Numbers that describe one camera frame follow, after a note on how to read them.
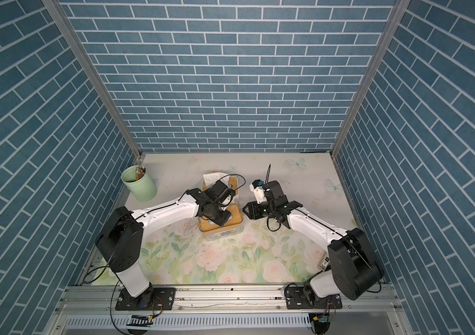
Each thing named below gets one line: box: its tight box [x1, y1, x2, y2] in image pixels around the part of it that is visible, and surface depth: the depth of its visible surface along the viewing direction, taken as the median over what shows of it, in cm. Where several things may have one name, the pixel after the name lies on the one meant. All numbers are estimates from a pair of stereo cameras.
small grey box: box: [321, 256, 332, 272], surface depth 80 cm
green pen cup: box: [120, 165, 158, 202], surface depth 96 cm
